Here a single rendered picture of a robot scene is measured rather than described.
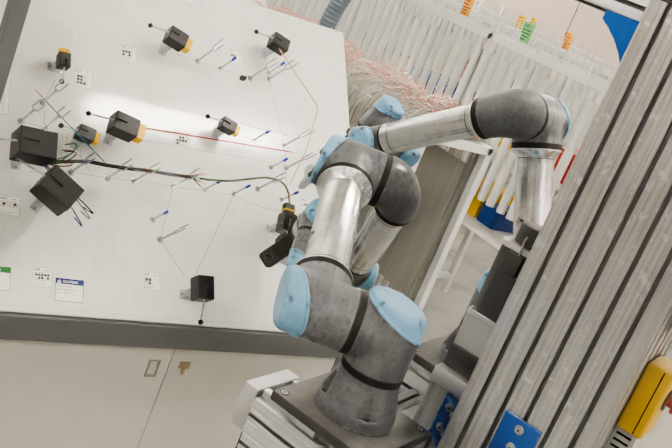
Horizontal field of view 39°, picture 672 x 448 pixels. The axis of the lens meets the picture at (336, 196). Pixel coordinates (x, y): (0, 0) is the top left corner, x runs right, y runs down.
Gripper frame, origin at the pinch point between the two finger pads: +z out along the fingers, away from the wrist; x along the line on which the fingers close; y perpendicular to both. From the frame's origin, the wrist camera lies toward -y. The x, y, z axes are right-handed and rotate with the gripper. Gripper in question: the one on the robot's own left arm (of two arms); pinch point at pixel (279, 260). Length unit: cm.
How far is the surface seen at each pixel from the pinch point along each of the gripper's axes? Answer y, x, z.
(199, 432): -36, -26, 33
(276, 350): -10.5, -19.6, 12.9
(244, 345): -19.0, -13.9, 8.6
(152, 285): -35.1, 10.9, -4.4
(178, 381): -37.3, -11.6, 17.0
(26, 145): -50, 48, -33
